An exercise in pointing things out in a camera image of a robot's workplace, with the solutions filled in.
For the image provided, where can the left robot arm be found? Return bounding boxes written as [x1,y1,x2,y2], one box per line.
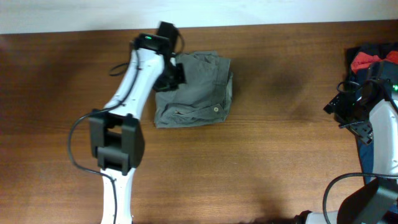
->
[89,22,185,223]

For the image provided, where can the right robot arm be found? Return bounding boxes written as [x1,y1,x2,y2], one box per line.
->
[293,61,397,223]

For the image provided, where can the red garment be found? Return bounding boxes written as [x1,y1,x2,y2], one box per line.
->
[350,50,398,74]

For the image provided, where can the dark blue garment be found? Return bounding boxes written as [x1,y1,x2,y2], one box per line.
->
[355,71,374,173]

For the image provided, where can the grey shorts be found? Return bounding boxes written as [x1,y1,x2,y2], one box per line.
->
[154,51,233,128]

